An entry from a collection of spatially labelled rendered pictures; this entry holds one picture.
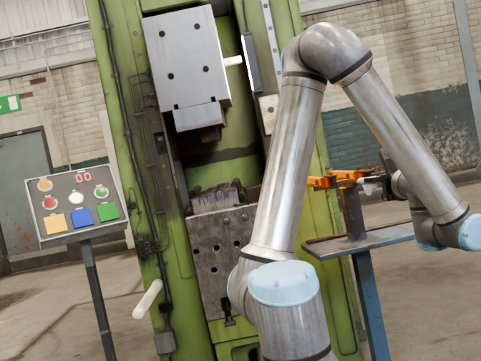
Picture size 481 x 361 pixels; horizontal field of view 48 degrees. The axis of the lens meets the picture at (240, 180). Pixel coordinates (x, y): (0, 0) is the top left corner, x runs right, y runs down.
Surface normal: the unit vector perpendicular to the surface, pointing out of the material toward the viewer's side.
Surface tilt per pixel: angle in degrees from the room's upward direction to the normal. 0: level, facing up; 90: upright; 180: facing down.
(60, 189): 60
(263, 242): 74
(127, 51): 90
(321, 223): 90
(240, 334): 90
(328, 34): 54
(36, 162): 90
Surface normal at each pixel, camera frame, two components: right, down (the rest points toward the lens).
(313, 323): 0.57, -0.07
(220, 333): -0.01, 0.06
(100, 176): 0.25, -0.52
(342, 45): -0.18, -0.23
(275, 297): -0.31, 0.04
